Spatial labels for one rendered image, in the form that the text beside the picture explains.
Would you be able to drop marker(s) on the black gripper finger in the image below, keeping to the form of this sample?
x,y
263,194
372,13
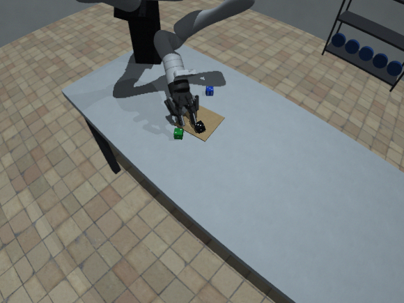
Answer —
x,y
192,107
177,110

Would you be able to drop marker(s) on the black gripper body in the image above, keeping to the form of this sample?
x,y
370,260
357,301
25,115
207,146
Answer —
x,y
178,88

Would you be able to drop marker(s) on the blue die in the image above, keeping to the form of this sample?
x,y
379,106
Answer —
x,y
209,90

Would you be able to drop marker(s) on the black die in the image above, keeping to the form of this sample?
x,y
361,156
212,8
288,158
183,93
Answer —
x,y
200,127

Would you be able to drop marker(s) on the tan flat mat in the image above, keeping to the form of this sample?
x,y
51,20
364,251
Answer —
x,y
210,119

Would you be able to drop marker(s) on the green die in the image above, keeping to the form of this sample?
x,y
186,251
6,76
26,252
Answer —
x,y
178,133

